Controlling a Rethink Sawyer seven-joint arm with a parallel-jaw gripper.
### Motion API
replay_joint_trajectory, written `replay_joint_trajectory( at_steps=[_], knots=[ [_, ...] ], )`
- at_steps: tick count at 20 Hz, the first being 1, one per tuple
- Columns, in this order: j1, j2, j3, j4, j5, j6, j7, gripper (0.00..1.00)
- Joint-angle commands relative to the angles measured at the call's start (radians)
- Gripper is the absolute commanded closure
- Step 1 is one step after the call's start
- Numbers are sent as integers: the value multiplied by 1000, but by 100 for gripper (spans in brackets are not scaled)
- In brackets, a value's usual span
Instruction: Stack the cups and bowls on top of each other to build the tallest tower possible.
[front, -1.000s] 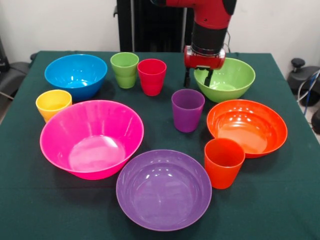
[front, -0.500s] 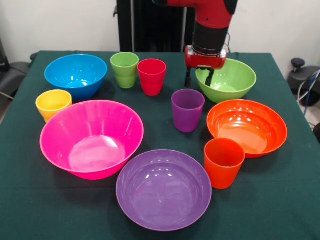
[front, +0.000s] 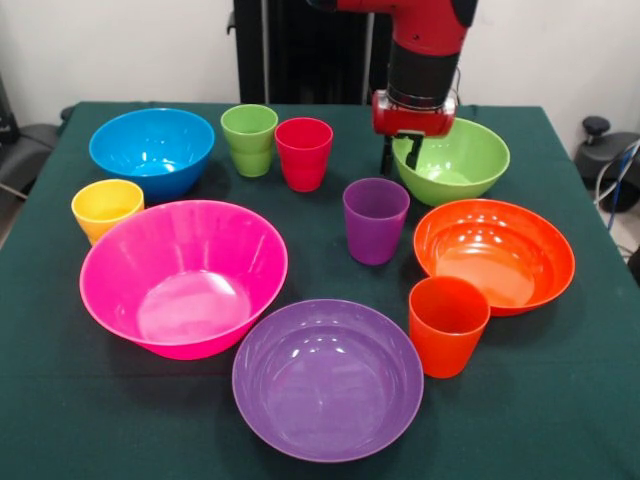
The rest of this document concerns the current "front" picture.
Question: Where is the green bowl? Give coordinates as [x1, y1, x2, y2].
[391, 117, 512, 208]

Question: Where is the yellow cup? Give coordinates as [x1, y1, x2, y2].
[70, 178, 146, 246]

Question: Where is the red cup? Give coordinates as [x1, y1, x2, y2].
[274, 117, 334, 193]

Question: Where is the blue cable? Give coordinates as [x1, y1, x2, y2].
[605, 143, 634, 216]

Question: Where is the purple bowl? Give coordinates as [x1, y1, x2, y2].
[231, 298, 425, 464]

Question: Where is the purple cup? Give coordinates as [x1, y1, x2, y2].
[342, 177, 411, 266]

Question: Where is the pink bowl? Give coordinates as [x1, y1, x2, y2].
[79, 199, 289, 361]

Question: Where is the dark green tablecloth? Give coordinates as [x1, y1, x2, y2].
[0, 101, 640, 480]

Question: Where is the grey cable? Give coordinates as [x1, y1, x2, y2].
[593, 142, 640, 206]

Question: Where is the green cup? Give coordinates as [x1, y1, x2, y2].
[228, 144, 276, 178]
[220, 103, 279, 154]

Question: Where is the black equipment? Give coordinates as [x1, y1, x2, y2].
[0, 74, 64, 201]

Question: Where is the blue bowl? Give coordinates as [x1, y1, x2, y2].
[88, 107, 216, 202]

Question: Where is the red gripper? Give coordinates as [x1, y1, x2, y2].
[370, 89, 457, 176]

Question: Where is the orange cup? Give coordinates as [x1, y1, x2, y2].
[408, 275, 491, 380]

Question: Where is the orange bowl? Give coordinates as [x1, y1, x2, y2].
[413, 198, 577, 318]

